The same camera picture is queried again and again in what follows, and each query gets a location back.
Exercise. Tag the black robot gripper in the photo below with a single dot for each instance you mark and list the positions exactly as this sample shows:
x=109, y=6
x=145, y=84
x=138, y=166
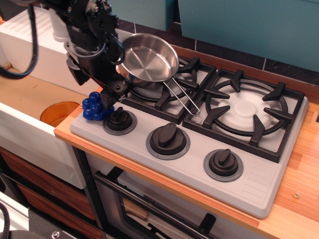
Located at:
x=100, y=66

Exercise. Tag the blue toy blueberry cluster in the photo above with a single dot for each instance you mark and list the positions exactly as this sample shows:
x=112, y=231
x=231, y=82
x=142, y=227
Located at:
x=93, y=108

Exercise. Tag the stainless steel pan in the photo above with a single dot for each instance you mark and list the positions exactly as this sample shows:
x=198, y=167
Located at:
x=149, y=62

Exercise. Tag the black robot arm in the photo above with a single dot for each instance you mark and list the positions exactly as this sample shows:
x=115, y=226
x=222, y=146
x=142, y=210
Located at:
x=93, y=47

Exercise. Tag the black left stove knob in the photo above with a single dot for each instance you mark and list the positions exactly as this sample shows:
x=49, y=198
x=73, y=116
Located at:
x=120, y=122

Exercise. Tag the black stove knob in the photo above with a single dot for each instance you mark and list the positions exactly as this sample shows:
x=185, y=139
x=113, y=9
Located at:
x=223, y=165
x=120, y=122
x=168, y=142

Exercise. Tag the black middle stove knob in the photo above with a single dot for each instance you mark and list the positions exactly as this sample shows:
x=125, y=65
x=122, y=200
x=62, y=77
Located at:
x=168, y=142

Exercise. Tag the grey toy stove top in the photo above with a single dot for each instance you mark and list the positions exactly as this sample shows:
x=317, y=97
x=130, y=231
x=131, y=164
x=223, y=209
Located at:
x=253, y=192

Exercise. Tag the black right stove knob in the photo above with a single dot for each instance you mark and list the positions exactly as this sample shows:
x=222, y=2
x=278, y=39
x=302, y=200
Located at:
x=223, y=165

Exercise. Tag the grey toy faucet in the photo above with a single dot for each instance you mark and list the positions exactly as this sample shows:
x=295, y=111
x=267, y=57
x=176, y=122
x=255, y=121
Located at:
x=60, y=32

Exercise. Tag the black left burner grate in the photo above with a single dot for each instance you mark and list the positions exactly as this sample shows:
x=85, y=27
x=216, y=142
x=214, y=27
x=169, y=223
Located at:
x=176, y=99

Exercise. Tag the black burner grate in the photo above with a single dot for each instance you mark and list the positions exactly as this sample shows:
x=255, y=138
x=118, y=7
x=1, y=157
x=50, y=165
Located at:
x=252, y=115
x=176, y=99

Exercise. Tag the white toy sink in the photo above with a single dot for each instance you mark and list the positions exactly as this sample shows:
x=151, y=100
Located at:
x=23, y=101

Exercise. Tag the wooden drawer fronts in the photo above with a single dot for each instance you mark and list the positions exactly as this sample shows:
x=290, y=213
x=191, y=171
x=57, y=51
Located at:
x=53, y=198

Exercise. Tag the black right burner grate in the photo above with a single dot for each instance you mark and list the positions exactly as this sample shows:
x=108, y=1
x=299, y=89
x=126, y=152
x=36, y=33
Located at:
x=252, y=115

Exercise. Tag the oven door with handle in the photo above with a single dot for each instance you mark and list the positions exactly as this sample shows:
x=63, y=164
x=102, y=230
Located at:
x=146, y=211

